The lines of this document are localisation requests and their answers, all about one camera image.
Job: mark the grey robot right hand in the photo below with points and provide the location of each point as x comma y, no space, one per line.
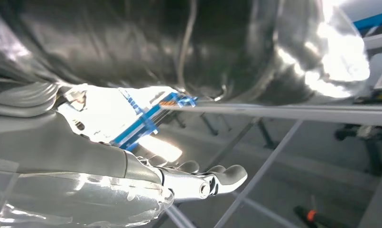
84,188

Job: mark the ceiling light panel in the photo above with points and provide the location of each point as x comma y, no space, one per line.
161,148

